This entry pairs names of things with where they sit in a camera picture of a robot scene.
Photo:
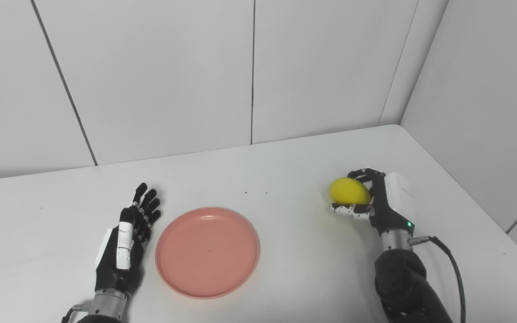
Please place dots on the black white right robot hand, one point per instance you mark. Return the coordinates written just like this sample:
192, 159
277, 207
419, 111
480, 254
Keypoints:
393, 202

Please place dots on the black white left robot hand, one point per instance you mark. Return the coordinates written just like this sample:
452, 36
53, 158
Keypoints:
115, 273

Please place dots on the yellow lemon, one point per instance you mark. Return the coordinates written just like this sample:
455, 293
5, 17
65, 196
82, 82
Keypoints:
349, 190

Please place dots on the pink round plate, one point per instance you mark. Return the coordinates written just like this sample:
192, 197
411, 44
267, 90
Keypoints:
207, 252

